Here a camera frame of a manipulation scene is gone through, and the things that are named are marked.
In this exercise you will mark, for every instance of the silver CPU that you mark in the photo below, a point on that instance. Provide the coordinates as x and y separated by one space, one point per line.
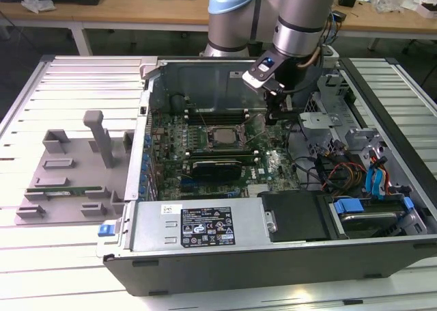
226 136

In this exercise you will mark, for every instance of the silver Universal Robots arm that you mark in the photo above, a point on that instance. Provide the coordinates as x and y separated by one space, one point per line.
297 34

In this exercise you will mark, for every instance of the CPU socket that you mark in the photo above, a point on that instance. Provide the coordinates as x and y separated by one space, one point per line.
209 138

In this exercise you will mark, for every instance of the silver metal drive cage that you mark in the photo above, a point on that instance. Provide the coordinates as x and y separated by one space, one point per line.
321 119

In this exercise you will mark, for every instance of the small black adapter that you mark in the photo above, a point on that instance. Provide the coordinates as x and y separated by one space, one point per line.
340 15

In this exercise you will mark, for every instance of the green motherboard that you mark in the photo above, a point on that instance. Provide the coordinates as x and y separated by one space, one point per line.
273 160

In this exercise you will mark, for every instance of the black RAM slot bank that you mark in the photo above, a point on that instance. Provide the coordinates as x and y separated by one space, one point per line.
218 117
218 155

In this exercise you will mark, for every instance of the clear plastic bags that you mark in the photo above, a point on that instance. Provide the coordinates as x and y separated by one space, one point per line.
389 0

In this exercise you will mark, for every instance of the small silver heatsink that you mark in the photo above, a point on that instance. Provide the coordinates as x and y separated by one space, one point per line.
257 190

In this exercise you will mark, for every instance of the black graphics card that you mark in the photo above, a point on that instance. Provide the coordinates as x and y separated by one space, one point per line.
215 170

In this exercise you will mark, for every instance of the black plastic drive cover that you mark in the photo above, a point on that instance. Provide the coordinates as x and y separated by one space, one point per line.
293 215

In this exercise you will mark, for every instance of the hard disk in blue carrier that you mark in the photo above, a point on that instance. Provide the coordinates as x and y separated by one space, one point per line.
348 206

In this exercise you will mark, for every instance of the long wooden desk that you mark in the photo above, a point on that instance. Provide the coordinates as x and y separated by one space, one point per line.
129 10

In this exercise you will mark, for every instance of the black open PC case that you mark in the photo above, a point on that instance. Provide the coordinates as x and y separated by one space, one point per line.
239 273

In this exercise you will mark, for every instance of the silver power supply with label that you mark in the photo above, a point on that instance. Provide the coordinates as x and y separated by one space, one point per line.
153 229

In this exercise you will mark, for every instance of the gray parts rack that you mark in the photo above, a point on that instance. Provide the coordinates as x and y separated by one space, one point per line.
78 174

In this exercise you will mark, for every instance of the blue case latch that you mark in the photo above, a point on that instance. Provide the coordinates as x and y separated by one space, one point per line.
106 230

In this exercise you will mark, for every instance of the green RAM stick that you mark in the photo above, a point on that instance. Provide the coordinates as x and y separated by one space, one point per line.
78 189

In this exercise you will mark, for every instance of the crumpled white plastic wrap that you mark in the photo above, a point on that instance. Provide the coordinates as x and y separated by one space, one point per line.
35 3

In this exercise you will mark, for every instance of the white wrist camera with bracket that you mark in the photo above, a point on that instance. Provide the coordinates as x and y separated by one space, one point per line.
256 78

